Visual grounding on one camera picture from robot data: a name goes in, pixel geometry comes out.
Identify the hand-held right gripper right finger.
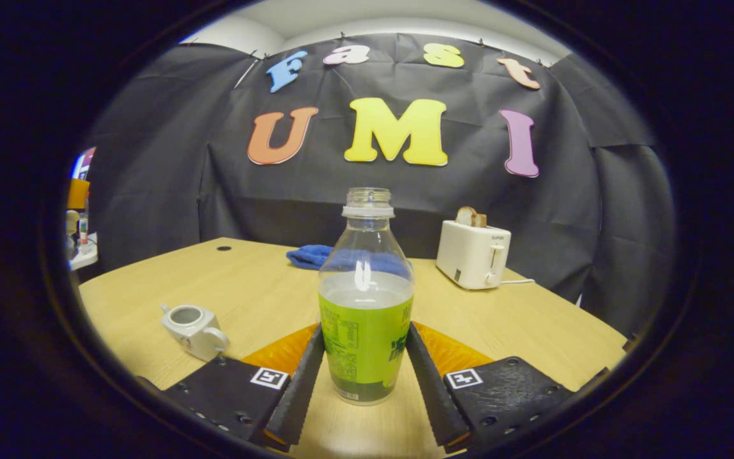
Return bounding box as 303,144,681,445
405,322,577,453

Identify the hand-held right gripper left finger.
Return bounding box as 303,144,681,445
162,323,326,450

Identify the green label water bottle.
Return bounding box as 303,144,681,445
318,187,415,406

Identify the white teacup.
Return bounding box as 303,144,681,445
161,304,231,362

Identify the computer monitor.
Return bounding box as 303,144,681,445
71,147,96,180

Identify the white side table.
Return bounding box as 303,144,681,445
68,233,99,272

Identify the blue towel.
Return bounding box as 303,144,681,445
286,245,336,271

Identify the white toaster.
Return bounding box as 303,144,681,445
436,219,512,291

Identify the bread slice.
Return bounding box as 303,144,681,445
456,206,487,228

